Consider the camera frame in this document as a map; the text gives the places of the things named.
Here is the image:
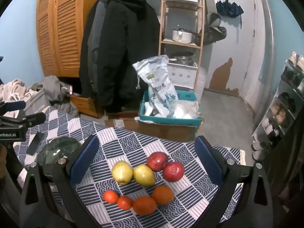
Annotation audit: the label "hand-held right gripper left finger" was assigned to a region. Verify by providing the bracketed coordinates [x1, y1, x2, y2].
[18, 135, 100, 228]

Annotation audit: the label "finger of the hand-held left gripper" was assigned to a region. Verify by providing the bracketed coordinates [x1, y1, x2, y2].
[0, 100, 26, 118]
[0, 112, 46, 129]

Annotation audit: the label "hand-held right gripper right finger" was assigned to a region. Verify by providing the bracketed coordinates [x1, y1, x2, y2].
[194, 135, 287, 228]

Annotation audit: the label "dark glass plate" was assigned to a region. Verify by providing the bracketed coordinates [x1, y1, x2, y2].
[37, 136, 82, 169]

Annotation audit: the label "bright red apple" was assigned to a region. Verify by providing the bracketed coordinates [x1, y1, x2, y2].
[163, 161, 185, 183]

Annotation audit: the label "yellow pear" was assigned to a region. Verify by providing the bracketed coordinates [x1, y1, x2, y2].
[112, 161, 134, 186]
[133, 164, 156, 187]

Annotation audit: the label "small orange tangerine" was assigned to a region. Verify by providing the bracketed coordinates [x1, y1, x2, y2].
[103, 190, 119, 204]
[117, 195, 133, 211]

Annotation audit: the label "dark red apple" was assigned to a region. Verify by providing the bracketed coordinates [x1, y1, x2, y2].
[146, 151, 169, 172]

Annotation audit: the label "large orange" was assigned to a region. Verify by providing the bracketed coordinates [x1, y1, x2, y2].
[132, 196, 157, 216]
[152, 186, 174, 205]

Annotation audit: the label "white fleece cloth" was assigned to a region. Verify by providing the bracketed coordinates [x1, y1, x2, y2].
[0, 78, 34, 105]

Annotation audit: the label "black phone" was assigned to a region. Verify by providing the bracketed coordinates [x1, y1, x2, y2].
[26, 132, 45, 155]

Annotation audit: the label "grey clothes pile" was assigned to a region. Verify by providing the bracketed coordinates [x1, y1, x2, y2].
[24, 75, 80, 117]

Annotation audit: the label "blue white patterned tablecloth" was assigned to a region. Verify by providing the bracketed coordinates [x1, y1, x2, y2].
[13, 106, 246, 228]

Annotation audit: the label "wooden drawer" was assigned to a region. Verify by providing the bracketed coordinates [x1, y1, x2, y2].
[70, 94, 98, 118]

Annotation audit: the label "clear plastic bags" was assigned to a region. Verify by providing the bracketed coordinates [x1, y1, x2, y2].
[173, 100, 200, 119]

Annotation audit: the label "teal cardboard box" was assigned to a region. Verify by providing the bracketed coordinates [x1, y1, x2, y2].
[139, 90, 204, 134]

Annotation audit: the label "brown cardboard box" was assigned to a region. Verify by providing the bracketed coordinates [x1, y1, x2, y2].
[104, 117, 198, 143]

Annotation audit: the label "group of shoes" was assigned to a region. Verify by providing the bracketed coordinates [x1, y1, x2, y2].
[252, 52, 304, 161]

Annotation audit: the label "wooden louvered wardrobe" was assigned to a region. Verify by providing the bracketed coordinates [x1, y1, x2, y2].
[36, 0, 107, 78]

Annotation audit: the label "white patterned box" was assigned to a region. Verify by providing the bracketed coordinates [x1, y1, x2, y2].
[167, 62, 199, 92]

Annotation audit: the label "glass shoe rack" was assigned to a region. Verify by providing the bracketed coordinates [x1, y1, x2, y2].
[251, 52, 304, 162]

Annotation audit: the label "white rice bag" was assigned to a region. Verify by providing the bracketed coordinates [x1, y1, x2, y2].
[132, 55, 179, 118]

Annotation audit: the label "grey hanging coat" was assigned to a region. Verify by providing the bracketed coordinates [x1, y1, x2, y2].
[87, 0, 107, 100]

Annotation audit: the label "steel steamer pot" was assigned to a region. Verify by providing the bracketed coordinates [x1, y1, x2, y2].
[170, 52, 195, 64]

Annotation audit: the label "wooden shelf rack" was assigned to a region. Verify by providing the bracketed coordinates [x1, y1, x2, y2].
[158, 0, 207, 96]

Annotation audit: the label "pale door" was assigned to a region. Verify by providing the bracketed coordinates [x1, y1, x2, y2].
[207, 0, 258, 98]

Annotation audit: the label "black hanging coat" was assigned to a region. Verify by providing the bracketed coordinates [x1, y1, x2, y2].
[78, 0, 161, 113]

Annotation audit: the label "white cooking pot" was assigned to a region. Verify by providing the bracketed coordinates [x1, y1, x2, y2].
[172, 28, 193, 43]

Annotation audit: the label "grey hanging bag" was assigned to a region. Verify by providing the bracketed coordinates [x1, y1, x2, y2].
[204, 12, 227, 45]

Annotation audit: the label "silver metal panel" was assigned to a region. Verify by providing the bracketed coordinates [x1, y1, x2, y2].
[258, 0, 279, 126]

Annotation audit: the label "dark blue folded umbrella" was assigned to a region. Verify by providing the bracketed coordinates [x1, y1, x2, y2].
[216, 0, 244, 28]

